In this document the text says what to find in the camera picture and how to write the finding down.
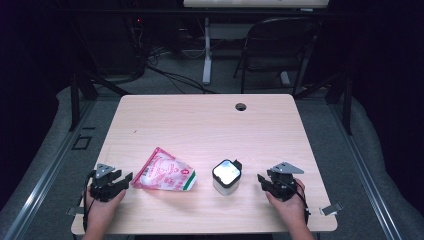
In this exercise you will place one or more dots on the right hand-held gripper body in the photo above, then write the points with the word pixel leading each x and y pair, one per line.
pixel 283 186

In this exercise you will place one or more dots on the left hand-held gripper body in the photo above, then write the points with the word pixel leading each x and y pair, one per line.
pixel 103 186

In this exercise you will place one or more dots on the pink and white plastic pouch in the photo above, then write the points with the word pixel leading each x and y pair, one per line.
pixel 163 173

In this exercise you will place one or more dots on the clear container with black lid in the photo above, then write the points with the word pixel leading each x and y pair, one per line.
pixel 226 175

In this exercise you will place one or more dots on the person's right hand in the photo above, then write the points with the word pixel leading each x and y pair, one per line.
pixel 293 210

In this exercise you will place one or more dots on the person's left hand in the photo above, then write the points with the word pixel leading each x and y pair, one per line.
pixel 100 213

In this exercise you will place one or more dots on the grey tape tab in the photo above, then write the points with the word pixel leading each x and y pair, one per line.
pixel 75 211
pixel 331 209

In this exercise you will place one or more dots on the black metal stand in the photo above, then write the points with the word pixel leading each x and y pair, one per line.
pixel 347 106
pixel 75 100

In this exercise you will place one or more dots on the white desk leg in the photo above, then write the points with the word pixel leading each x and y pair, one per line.
pixel 285 79
pixel 207 50

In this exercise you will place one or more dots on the dark equipment with red light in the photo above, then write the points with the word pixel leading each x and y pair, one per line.
pixel 113 46

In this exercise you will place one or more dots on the black folding chair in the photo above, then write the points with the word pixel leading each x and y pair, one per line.
pixel 276 40

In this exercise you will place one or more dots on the white desk top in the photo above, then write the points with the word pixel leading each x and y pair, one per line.
pixel 256 3

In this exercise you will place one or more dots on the metal floor rail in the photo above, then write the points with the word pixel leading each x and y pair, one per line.
pixel 43 181
pixel 363 173

